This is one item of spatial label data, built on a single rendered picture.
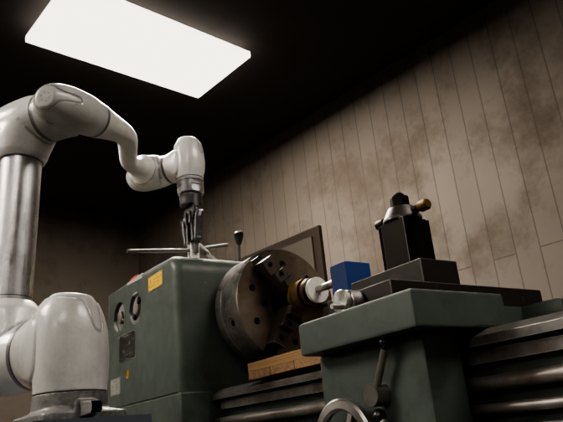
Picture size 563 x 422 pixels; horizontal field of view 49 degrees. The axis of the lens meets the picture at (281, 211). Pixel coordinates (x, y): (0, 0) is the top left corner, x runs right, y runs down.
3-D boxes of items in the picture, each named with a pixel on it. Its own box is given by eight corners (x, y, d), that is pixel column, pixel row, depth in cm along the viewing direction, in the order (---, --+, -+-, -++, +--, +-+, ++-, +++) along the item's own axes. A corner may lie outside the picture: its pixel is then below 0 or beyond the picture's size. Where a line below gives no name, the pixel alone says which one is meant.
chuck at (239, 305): (214, 353, 166) (226, 245, 180) (310, 372, 181) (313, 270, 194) (230, 348, 159) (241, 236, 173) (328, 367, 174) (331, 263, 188)
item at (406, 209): (375, 226, 128) (373, 213, 129) (403, 229, 132) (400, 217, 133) (402, 213, 122) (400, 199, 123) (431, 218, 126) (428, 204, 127)
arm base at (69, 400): (51, 419, 116) (52, 388, 118) (10, 427, 131) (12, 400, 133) (138, 414, 127) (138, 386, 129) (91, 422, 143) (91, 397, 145)
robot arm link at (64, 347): (72, 388, 123) (74, 280, 130) (4, 398, 129) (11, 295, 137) (124, 390, 137) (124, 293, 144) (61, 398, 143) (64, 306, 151)
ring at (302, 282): (280, 280, 168) (299, 272, 161) (307, 282, 173) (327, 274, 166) (283, 314, 165) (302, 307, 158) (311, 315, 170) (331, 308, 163)
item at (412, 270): (353, 306, 129) (350, 283, 131) (389, 308, 135) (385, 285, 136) (424, 283, 113) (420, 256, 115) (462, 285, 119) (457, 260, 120)
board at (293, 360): (248, 380, 151) (247, 363, 152) (360, 375, 170) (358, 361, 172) (322, 362, 128) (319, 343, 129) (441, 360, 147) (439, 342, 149)
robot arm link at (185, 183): (183, 172, 201) (183, 189, 199) (208, 177, 206) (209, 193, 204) (172, 182, 208) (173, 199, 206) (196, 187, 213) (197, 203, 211)
